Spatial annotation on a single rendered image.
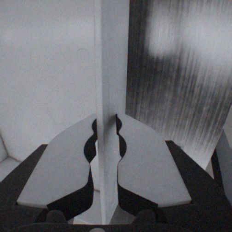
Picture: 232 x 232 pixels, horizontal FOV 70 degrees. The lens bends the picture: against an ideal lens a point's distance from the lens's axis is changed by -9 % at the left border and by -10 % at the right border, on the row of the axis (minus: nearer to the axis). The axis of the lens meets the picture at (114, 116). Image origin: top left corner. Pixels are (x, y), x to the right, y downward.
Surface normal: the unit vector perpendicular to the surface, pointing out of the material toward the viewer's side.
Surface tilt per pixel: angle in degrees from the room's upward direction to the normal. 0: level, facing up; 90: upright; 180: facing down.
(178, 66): 0
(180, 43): 0
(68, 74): 3
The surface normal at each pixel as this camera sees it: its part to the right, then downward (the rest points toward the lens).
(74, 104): -0.35, 0.45
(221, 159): 0.00, -0.88
